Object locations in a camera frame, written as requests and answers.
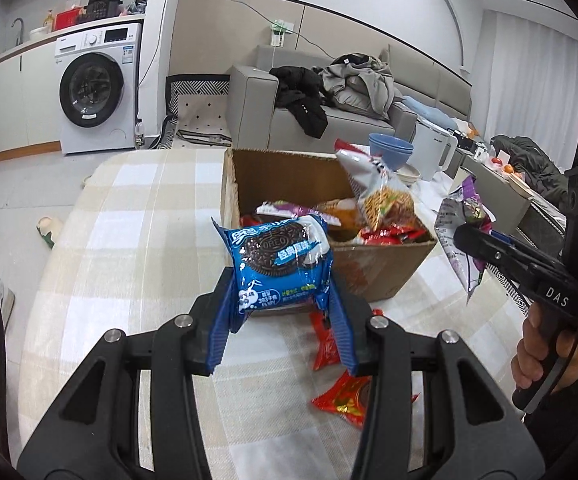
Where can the dark coat on chair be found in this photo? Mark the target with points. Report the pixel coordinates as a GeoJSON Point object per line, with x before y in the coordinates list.
{"type": "Point", "coordinates": [540, 172]}

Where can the blue Oreo packet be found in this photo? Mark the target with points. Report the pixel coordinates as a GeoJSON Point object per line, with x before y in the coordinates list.
{"type": "Point", "coordinates": [278, 264]}

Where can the faucet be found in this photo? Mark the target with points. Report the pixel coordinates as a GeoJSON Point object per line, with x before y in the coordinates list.
{"type": "Point", "coordinates": [18, 27]}

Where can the white electric kettle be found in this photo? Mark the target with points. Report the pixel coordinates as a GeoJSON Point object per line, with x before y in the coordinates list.
{"type": "Point", "coordinates": [434, 148]}

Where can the person's right hand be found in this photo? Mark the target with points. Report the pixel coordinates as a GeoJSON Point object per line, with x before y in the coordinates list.
{"type": "Point", "coordinates": [532, 349]}

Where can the white curtain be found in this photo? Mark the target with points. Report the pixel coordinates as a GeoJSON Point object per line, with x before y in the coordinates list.
{"type": "Point", "coordinates": [534, 87]}

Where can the red box on counter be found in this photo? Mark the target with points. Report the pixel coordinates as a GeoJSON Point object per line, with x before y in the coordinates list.
{"type": "Point", "coordinates": [69, 18]}

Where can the brown SF cardboard box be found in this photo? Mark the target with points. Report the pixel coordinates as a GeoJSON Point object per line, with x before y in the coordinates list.
{"type": "Point", "coordinates": [251, 178]}

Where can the white washing machine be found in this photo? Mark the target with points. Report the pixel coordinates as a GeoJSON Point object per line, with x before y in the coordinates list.
{"type": "Point", "coordinates": [97, 72]}

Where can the black rice cooker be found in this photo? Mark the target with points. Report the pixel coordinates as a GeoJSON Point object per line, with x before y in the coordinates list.
{"type": "Point", "coordinates": [99, 10]}

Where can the white red crisps packet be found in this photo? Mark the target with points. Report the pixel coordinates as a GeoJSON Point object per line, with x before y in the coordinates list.
{"type": "Point", "coordinates": [394, 235]}

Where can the beige plates stack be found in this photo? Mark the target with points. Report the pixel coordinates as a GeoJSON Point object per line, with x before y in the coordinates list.
{"type": "Point", "coordinates": [408, 174]}

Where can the grey clothes pile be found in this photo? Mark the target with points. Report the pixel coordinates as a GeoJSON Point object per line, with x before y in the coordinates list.
{"type": "Point", "coordinates": [360, 84]}

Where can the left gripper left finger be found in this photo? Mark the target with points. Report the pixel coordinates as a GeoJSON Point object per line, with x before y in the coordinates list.
{"type": "Point", "coordinates": [129, 410]}

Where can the cracker sandwich clear packet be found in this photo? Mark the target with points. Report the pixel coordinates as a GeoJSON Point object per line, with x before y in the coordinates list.
{"type": "Point", "coordinates": [461, 222]}

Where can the red corn chips bag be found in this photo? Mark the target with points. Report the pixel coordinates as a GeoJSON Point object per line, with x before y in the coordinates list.
{"type": "Point", "coordinates": [250, 220]}

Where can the small red snack packet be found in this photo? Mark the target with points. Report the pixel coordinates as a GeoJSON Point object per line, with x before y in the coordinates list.
{"type": "Point", "coordinates": [328, 351]}

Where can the white red noodle snack bag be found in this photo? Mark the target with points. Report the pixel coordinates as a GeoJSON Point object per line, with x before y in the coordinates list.
{"type": "Point", "coordinates": [382, 198]}

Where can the black jacket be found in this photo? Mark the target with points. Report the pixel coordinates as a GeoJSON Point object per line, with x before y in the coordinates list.
{"type": "Point", "coordinates": [299, 92]}

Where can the grey sofa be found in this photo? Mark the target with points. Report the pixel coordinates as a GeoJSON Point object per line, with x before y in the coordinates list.
{"type": "Point", "coordinates": [256, 120]}

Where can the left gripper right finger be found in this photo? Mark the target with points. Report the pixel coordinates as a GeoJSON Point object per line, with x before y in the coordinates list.
{"type": "Point", "coordinates": [433, 411]}

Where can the patterned floor mat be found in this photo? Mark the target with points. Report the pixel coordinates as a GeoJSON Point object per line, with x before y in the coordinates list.
{"type": "Point", "coordinates": [195, 111]}

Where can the blue bowls stack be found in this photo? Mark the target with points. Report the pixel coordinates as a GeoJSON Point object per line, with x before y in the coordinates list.
{"type": "Point", "coordinates": [393, 151]}

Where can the white base cabinets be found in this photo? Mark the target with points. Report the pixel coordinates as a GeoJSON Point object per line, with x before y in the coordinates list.
{"type": "Point", "coordinates": [29, 107]}

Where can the red Oreo packet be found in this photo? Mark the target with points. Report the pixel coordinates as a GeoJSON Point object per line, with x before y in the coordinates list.
{"type": "Point", "coordinates": [348, 398]}

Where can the purple white snack bag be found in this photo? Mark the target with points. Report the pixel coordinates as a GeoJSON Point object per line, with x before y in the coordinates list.
{"type": "Point", "coordinates": [282, 209]}

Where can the checked tablecloth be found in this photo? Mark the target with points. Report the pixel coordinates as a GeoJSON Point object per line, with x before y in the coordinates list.
{"type": "Point", "coordinates": [139, 246]}

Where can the orange bread clear bag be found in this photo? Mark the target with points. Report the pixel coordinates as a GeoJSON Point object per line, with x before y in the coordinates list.
{"type": "Point", "coordinates": [352, 220]}

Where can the green slipper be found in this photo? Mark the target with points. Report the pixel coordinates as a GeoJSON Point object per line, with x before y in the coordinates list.
{"type": "Point", "coordinates": [49, 229]}

